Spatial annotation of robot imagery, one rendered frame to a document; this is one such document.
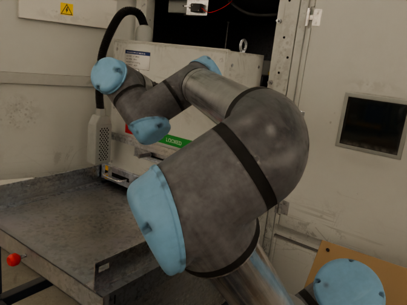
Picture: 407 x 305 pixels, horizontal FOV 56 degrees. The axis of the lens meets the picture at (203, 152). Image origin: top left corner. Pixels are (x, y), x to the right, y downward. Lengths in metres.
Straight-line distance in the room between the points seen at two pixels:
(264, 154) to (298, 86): 0.85
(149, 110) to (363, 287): 0.50
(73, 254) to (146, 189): 0.67
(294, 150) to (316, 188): 0.84
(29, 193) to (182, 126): 0.56
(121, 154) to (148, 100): 0.71
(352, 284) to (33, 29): 1.32
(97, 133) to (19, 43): 0.44
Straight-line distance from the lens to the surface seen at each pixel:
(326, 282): 0.75
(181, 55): 1.24
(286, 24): 1.29
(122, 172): 1.46
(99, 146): 1.41
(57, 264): 1.03
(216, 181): 0.39
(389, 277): 1.00
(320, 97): 1.21
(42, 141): 1.64
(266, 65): 2.01
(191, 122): 1.22
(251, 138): 0.40
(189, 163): 0.40
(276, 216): 1.34
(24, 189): 1.40
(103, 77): 0.81
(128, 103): 0.79
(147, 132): 0.76
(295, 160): 0.42
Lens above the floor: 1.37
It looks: 14 degrees down
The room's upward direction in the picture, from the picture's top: 6 degrees clockwise
